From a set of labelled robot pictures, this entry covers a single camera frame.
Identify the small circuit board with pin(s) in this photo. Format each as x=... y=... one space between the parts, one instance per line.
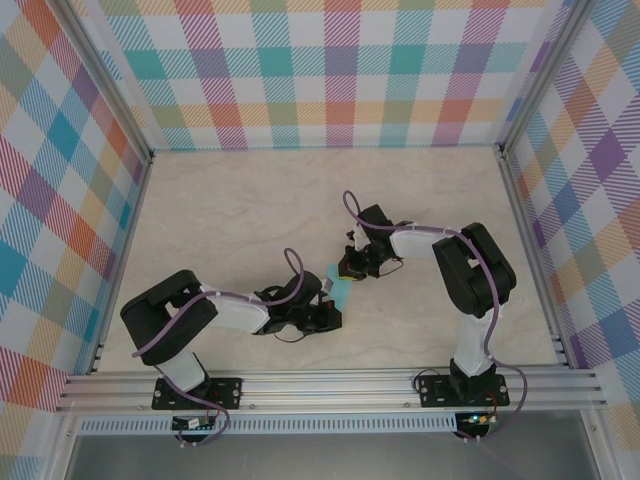
x=477 y=419
x=192 y=424

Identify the grey metal panel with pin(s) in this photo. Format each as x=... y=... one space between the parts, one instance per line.
x=325 y=460

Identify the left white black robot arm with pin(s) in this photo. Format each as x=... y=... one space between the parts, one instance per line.
x=235 y=315

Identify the aluminium mounting rail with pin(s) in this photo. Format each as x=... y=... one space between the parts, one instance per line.
x=325 y=390

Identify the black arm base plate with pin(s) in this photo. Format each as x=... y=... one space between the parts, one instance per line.
x=225 y=392
x=435 y=392

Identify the aluminium corner post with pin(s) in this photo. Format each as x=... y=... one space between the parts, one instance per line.
x=117 y=85
x=532 y=85

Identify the light blue cloth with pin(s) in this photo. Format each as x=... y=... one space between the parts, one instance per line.
x=342 y=295

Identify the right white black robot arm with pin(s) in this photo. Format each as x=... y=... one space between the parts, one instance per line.
x=472 y=345

